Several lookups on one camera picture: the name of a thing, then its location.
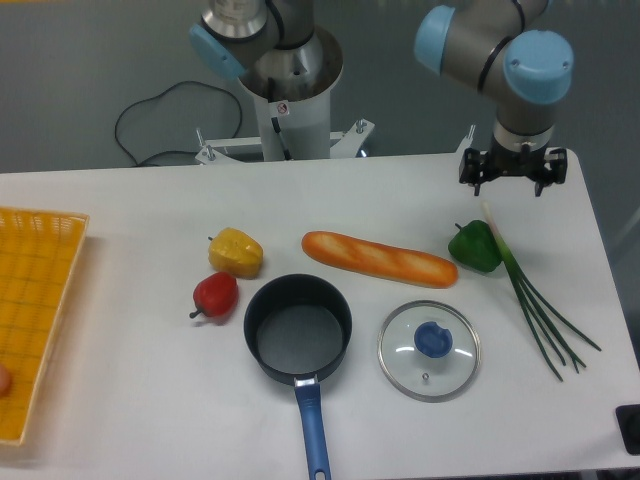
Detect green onion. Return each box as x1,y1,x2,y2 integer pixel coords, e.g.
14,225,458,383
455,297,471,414
481,200,601,382

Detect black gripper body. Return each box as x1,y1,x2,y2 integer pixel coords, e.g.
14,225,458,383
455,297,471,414
482,137,550,176

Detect black cable on floor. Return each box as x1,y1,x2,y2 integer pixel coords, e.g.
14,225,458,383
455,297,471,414
114,81,244,168

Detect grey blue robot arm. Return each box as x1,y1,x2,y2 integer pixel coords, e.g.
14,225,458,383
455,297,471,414
189,1,574,191

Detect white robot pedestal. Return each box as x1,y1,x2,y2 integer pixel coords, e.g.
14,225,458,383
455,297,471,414
240,26,343,161

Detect dark saucepan blue handle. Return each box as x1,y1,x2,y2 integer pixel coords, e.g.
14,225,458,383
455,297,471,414
244,274,352,479

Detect glass lid blue knob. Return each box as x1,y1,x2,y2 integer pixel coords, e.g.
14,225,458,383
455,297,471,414
377,300,481,403

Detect green bell pepper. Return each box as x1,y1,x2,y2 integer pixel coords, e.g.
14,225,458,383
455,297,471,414
448,220,503,273

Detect peach object in basket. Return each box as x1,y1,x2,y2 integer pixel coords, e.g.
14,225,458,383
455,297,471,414
0,364,12,397

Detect baguette bread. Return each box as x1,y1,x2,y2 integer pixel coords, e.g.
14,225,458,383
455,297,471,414
301,231,458,289

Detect red bell pepper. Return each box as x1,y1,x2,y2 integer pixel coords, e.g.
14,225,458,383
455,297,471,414
189,272,239,318

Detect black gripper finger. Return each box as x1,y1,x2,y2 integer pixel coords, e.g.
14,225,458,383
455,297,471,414
532,148,568,197
458,147,487,196

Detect yellow bell pepper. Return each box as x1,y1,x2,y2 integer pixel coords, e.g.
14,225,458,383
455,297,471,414
208,228,264,279

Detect yellow woven basket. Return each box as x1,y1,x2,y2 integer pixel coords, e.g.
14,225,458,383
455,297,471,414
1,207,90,446

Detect white metal base frame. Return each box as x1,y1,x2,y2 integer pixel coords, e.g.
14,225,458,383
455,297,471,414
193,118,476,165

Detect black device table corner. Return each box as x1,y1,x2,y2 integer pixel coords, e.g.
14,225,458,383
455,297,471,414
615,404,640,456

